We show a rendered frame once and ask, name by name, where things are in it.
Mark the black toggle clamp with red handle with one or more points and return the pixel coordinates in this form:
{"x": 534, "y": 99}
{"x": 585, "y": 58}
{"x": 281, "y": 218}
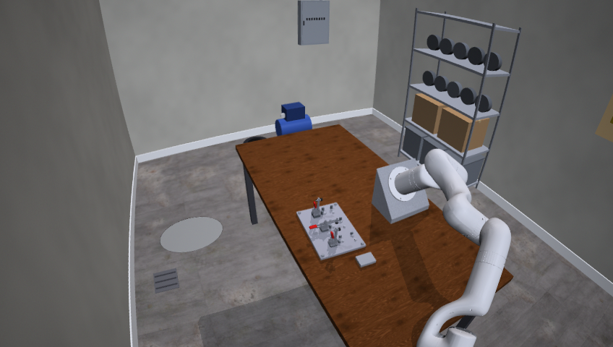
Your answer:
{"x": 334, "y": 240}

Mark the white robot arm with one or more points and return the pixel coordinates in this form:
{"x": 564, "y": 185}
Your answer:
{"x": 494, "y": 241}

